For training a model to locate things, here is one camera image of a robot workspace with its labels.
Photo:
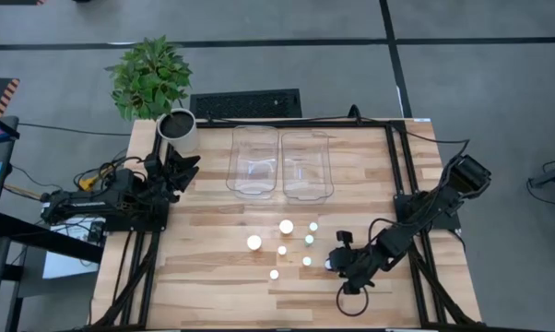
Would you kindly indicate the black side desk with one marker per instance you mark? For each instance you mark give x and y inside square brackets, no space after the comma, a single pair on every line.
[38,237]

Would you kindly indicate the clear plastic bin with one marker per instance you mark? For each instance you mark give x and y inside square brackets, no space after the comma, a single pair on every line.
[307,161]
[254,152]

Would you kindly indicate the hazard striped floor mat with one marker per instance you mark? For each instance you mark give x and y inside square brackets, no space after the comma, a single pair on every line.
[8,97]

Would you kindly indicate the white box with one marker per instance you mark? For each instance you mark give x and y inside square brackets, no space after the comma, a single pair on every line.
[65,267]

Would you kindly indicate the small green pill bottle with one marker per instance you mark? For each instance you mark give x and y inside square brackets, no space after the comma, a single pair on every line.
[313,226]
[307,261]

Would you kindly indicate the green leafy plant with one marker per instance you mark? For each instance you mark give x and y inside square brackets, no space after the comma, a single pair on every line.
[148,78]

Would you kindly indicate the white plant pot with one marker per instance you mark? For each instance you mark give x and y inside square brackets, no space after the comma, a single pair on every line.
[187,140]

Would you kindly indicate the black keyboard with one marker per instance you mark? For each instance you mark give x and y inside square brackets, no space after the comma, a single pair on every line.
[245,103]

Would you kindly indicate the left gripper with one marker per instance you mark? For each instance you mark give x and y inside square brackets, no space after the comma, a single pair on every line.
[160,177]

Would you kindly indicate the large orange pill bottle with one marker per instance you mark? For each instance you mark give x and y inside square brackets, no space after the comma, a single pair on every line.
[254,242]
[286,226]

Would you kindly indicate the pink and blue small item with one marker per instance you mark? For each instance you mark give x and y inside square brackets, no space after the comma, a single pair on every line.
[309,239]

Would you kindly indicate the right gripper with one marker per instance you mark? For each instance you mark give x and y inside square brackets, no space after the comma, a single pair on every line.
[356,265]

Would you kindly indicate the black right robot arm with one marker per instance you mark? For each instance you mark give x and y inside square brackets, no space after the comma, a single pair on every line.
[399,240]

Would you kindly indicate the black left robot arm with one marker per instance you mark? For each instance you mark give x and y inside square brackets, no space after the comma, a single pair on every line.
[98,203]

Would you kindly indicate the pink pill bottle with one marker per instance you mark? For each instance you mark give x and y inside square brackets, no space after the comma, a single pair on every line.
[274,274]

